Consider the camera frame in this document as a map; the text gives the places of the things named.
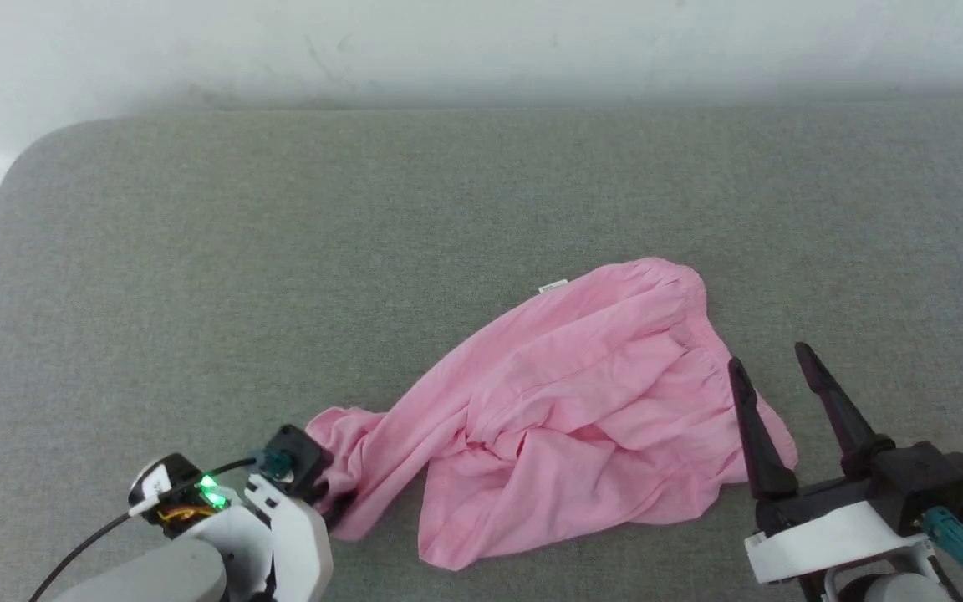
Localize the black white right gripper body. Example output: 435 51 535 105
745 472 935 586

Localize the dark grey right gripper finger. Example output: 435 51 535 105
794 342 897 479
728 357 800 501

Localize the pink garment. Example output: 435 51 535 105
304 258 800 572

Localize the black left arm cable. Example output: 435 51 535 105
26 456 261 602

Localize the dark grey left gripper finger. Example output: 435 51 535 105
314 483 359 532

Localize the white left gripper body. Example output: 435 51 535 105
243 473 334 602

